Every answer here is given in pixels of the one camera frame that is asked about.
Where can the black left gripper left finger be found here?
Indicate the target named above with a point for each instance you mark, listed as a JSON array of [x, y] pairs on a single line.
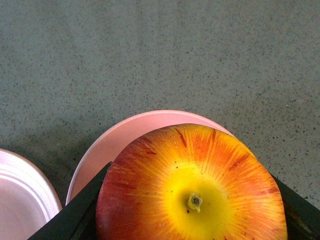
[[76, 221]]

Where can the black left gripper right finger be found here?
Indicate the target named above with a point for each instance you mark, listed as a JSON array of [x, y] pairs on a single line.
[[302, 218]]

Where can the red yellow apple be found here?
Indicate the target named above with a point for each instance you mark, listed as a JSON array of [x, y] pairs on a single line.
[[189, 182]]

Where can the pink plate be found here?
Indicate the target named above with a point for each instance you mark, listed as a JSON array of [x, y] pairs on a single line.
[[28, 200]]

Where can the pink bowl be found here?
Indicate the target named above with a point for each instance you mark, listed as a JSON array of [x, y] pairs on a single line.
[[108, 146]]

